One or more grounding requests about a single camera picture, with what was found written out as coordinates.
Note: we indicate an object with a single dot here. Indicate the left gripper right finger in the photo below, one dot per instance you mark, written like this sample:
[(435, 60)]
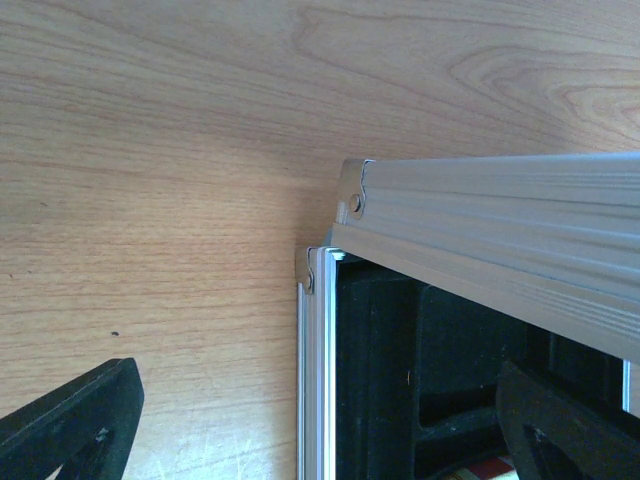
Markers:
[(553, 430)]

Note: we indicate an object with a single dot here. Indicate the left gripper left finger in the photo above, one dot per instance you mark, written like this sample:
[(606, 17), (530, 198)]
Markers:
[(84, 429)]

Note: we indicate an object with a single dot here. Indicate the red playing card deck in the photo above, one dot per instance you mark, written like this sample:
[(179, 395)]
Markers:
[(496, 468)]

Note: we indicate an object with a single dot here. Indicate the aluminium poker case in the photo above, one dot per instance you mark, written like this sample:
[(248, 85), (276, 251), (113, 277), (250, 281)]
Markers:
[(438, 271)]

